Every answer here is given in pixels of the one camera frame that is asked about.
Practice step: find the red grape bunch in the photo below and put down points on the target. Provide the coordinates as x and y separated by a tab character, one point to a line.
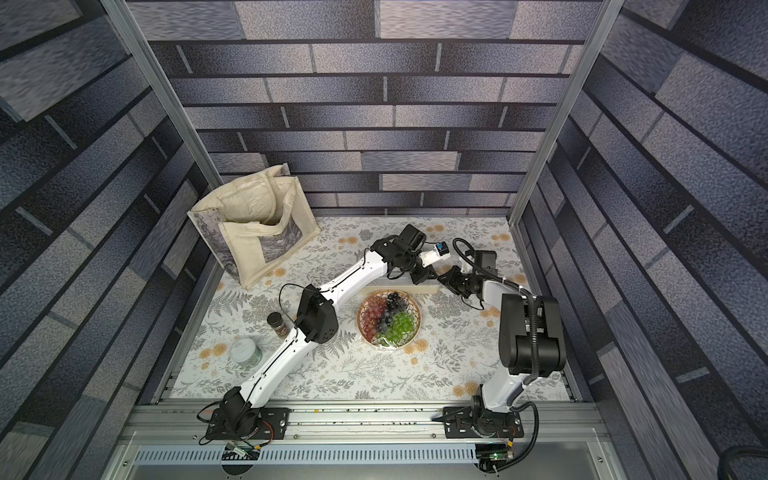
373	309

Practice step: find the cream plastic wrap dispenser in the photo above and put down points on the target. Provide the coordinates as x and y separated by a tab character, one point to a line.
427	288

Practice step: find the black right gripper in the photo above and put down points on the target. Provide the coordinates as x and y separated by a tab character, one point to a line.
455	280

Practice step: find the green grape bunch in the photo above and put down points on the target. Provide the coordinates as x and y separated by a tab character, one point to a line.
400	332

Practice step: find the black grape bunch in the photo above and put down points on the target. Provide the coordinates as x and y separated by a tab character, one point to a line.
395	303

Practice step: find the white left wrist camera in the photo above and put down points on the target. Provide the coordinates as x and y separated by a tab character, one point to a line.
437	252

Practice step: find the aluminium mounting rail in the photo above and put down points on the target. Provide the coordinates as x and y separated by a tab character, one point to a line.
174	422

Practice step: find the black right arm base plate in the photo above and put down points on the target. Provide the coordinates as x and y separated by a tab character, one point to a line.
466	423

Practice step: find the dark spice jar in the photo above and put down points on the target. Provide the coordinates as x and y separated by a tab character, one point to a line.
276	321

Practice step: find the green lidded tin can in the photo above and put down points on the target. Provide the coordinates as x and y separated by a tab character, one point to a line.
245	352

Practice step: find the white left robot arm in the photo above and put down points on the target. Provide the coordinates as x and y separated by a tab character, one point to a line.
238	414

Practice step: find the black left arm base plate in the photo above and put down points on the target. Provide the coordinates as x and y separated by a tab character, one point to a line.
264	424

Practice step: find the cream canvas tote bag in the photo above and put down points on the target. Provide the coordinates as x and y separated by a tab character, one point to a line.
254	223

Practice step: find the clear plastic wrap sheet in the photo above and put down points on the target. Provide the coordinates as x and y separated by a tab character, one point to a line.
389	318

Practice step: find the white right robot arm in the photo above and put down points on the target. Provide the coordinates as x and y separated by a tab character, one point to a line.
531	347

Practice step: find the perforated white cable tray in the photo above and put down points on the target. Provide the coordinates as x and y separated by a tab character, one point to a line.
310	454

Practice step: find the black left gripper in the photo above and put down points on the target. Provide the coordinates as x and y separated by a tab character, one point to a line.
424	273

